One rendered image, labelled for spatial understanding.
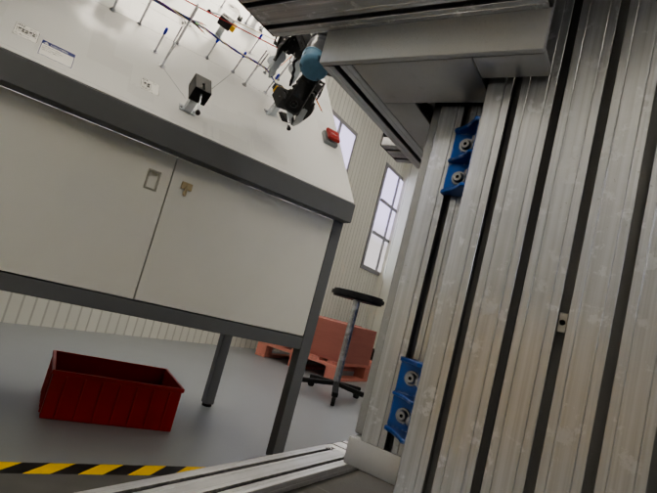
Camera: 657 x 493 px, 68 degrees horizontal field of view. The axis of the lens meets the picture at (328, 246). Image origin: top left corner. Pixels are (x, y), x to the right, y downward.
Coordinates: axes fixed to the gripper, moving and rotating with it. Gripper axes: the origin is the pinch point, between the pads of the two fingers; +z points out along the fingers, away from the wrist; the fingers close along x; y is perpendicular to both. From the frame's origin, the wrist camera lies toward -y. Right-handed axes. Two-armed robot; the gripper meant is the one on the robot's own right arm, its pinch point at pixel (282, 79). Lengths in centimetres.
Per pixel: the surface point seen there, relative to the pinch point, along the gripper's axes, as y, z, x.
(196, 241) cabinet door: -31, 46, 27
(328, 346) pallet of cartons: 63, 179, -175
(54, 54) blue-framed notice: -6, 13, 65
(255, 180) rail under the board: -26.6, 26.1, 13.5
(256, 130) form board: -11.0, 15.8, 9.1
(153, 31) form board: 16.9, 2.8, 36.5
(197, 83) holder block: -16.2, 7.3, 34.7
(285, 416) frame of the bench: -60, 89, -8
